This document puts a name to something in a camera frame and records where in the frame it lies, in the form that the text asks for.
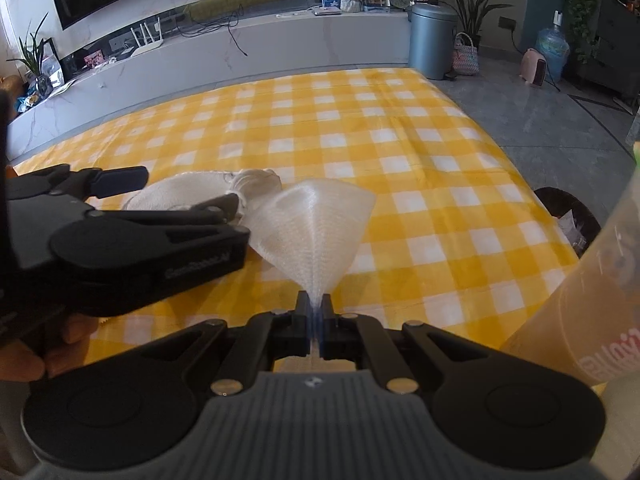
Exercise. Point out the trailing ivy plant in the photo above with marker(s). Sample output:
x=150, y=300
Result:
x=582, y=5

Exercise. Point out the small photo frame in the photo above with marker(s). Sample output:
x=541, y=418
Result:
x=94, y=59

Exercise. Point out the plant in glass vase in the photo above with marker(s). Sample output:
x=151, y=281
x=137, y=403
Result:
x=35, y=65

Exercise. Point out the woven basket bag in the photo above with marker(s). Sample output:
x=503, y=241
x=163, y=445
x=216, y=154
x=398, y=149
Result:
x=466, y=57

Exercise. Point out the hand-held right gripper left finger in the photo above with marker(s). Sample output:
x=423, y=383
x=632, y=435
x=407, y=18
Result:
x=305, y=322

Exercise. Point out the white foam net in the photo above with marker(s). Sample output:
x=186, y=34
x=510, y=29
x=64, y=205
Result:
x=315, y=225

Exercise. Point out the grey cabinet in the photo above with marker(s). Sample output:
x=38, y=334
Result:
x=612, y=55

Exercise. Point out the yellow checked tablecloth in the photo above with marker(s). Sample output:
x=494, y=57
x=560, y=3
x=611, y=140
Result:
x=350, y=150

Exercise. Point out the black picture frame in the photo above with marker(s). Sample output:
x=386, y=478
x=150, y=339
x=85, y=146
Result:
x=54, y=62

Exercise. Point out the grey trash can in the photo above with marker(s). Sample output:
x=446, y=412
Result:
x=432, y=45

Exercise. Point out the person's left hand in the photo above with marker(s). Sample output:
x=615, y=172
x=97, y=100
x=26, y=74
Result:
x=70, y=342

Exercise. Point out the translucent yellow container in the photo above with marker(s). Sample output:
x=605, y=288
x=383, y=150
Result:
x=590, y=300

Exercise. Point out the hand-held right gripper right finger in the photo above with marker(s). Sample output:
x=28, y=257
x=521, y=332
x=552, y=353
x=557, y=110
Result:
x=327, y=325

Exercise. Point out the white router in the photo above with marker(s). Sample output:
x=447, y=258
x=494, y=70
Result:
x=147, y=42

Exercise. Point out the black waste bin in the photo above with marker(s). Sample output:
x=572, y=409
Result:
x=555, y=205

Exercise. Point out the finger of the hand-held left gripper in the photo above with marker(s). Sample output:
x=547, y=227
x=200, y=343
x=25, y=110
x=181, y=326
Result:
x=120, y=178
x=200, y=210

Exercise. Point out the blue water bottle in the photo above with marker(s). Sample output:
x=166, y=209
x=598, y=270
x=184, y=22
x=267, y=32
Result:
x=552, y=52

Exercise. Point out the pink heater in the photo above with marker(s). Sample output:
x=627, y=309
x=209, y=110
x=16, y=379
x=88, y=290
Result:
x=534, y=67

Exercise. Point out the long-leaved potted plant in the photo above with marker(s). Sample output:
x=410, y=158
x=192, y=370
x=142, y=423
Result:
x=470, y=5

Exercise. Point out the grey marble media console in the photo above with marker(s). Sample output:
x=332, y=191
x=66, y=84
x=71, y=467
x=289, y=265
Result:
x=250, y=55

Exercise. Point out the silver laptop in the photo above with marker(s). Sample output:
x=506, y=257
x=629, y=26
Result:
x=327, y=10

